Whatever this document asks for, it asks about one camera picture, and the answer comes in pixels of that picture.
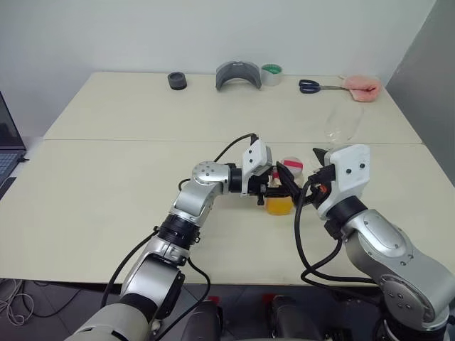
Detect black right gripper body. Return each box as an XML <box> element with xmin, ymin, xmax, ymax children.
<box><xmin>305</xmin><ymin>163</ymin><xmax>337</xmax><ymax>210</ymax></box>

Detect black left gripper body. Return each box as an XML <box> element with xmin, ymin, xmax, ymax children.
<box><xmin>247</xmin><ymin>166</ymin><xmax>285</xmax><ymax>207</ymax></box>

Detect clear bottle with orange drink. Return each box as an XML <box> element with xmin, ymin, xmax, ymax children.
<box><xmin>264</xmin><ymin>154</ymin><xmax>306</xmax><ymax>217</ymax></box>

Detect clear wine glass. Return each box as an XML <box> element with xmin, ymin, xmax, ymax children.
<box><xmin>323</xmin><ymin>104</ymin><xmax>367</xmax><ymax>150</ymax></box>

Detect pink cloth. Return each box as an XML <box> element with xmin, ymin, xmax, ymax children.
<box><xmin>339</xmin><ymin>74</ymin><xmax>383</xmax><ymax>104</ymax></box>

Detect clear tape roll green core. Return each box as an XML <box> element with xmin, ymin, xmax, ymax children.
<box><xmin>260</xmin><ymin>63</ymin><xmax>284</xmax><ymax>87</ymax></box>

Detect grey curved visor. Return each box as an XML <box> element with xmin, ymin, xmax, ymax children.
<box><xmin>215</xmin><ymin>60</ymin><xmax>263</xmax><ymax>92</ymax></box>

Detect dark rounded shape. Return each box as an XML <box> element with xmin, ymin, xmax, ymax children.
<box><xmin>181</xmin><ymin>300</ymin><xmax>223</xmax><ymax>341</ymax></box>
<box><xmin>268</xmin><ymin>294</ymin><xmax>317</xmax><ymax>341</ymax></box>

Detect grey partition panel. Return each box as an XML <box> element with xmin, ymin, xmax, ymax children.
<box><xmin>385</xmin><ymin>0</ymin><xmax>455</xmax><ymax>171</ymax></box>

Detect black round cap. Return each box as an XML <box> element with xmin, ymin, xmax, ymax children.
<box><xmin>167</xmin><ymin>71</ymin><xmax>188</xmax><ymax>91</ymax></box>

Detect dark laptop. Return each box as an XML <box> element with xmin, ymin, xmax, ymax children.
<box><xmin>0</xmin><ymin>90</ymin><xmax>28</xmax><ymax>200</ymax></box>

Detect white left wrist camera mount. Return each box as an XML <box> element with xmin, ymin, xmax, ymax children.
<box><xmin>240</xmin><ymin>139</ymin><xmax>274</xmax><ymax>198</ymax></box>

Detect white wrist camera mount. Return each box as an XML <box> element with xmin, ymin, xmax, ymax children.
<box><xmin>315</xmin><ymin>144</ymin><xmax>370</xmax><ymax>220</ymax></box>
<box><xmin>240</xmin><ymin>139</ymin><xmax>274</xmax><ymax>198</ymax></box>

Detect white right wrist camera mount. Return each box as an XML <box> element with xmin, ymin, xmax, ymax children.
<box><xmin>315</xmin><ymin>144</ymin><xmax>370</xmax><ymax>220</ymax></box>

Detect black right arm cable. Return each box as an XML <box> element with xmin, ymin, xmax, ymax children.
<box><xmin>293</xmin><ymin>173</ymin><xmax>383</xmax><ymax>296</ymax></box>

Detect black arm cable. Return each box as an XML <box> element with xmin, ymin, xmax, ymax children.
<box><xmin>100</xmin><ymin>132</ymin><xmax>259</xmax><ymax>331</ymax></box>
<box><xmin>293</xmin><ymin>173</ymin><xmax>383</xmax><ymax>296</ymax></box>

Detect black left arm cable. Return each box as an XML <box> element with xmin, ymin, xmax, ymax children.
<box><xmin>100</xmin><ymin>132</ymin><xmax>259</xmax><ymax>331</ymax></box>

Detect blue handled scissors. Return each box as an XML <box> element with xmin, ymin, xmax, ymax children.
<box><xmin>298</xmin><ymin>78</ymin><xmax>351</xmax><ymax>94</ymax></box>

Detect thin black floor cable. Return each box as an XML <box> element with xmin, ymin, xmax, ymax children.
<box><xmin>21</xmin><ymin>283</ymin><xmax>83</xmax><ymax>319</ymax></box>

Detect thin white floor cable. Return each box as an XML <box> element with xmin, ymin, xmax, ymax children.
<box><xmin>0</xmin><ymin>279</ymin><xmax>36</xmax><ymax>326</ymax></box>

